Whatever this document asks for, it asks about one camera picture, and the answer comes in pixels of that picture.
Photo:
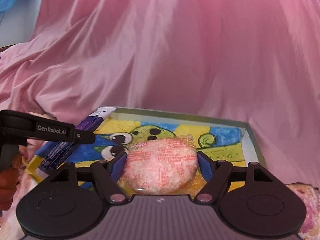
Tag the floral pink bedspread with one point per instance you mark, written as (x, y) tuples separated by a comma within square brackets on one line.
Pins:
[(85, 203)]

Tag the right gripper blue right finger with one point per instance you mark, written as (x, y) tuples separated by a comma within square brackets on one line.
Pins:
[(207, 166)]

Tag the grey cardboard tray box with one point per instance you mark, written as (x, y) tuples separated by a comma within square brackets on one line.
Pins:
[(231, 141)]

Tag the round rice cracker packet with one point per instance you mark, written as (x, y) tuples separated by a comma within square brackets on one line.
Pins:
[(162, 166)]

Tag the blue stick sachet pack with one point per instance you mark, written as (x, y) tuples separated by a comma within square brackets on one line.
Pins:
[(55, 153)]

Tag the pink draped curtain sheet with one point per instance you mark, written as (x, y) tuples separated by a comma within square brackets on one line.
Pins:
[(255, 61)]

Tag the person's left hand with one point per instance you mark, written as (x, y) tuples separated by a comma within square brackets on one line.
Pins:
[(9, 179)]

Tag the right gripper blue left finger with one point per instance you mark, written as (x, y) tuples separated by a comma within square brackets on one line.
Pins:
[(116, 166)]

